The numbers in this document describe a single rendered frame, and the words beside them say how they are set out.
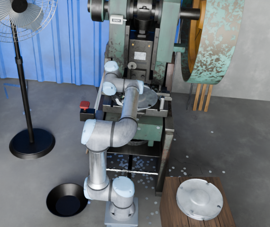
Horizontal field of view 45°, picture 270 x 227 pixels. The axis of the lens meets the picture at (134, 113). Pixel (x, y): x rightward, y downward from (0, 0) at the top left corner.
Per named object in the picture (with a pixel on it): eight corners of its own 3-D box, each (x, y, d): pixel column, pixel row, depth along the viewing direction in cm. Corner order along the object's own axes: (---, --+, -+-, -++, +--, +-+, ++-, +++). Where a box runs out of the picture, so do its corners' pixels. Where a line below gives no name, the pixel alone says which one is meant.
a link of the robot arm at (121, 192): (132, 209, 176) (134, 192, 167) (107, 206, 176) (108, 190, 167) (134, 191, 185) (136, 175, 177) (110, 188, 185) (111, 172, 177)
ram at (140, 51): (148, 83, 212) (153, 42, 194) (125, 82, 212) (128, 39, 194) (149, 70, 226) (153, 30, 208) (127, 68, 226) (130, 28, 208)
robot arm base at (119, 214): (135, 221, 181) (136, 211, 175) (107, 220, 180) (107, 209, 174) (135, 199, 193) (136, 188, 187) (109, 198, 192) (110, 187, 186)
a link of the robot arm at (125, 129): (138, 136, 141) (144, 74, 178) (113, 133, 141) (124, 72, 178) (136, 154, 148) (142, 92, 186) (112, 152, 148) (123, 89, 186)
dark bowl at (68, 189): (84, 224, 228) (84, 219, 223) (42, 220, 227) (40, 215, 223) (91, 190, 251) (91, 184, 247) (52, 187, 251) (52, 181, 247)
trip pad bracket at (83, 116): (94, 135, 224) (94, 112, 212) (80, 133, 224) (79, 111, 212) (95, 129, 229) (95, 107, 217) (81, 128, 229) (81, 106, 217)
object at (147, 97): (136, 80, 235) (136, 79, 235) (166, 98, 219) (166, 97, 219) (105, 94, 218) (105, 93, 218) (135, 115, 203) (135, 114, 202)
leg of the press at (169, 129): (169, 197, 251) (189, 103, 196) (154, 196, 251) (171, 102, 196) (166, 122, 324) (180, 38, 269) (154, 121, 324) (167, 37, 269)
